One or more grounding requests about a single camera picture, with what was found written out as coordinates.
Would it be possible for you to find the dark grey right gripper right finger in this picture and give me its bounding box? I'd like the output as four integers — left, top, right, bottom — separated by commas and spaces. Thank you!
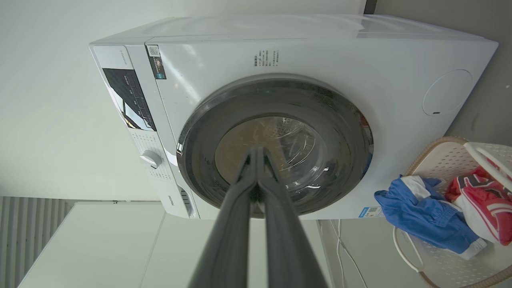
256, 146, 328, 288

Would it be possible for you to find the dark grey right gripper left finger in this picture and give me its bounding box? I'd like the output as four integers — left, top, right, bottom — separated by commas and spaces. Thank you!
188, 146, 257, 288

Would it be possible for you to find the white appliance control knob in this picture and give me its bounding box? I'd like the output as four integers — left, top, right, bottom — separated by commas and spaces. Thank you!
140, 150, 163, 169

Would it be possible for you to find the dark round washer door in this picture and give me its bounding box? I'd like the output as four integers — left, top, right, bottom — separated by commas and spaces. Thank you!
176, 74, 374, 219

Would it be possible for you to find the white front-load washing machine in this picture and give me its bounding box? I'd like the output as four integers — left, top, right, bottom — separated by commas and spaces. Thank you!
89, 14, 499, 220

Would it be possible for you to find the white cabinet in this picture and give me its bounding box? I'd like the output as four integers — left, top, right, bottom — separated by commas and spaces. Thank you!
17, 201, 332, 288

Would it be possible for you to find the blue and white garment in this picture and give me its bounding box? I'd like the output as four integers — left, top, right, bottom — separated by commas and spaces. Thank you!
374, 175, 488, 260

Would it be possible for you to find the white plastic laundry basket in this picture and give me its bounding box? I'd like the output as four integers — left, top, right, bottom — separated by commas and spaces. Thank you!
392, 136, 512, 288

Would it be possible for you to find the red and white garment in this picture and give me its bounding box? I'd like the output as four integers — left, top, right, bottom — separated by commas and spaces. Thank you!
445, 166, 512, 246

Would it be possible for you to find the white ribbed radiator panel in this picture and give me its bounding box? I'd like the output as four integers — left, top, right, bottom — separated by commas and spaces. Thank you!
0, 196, 76, 288

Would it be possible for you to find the thin white cable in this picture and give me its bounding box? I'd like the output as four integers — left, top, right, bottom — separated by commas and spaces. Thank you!
329, 219, 368, 288

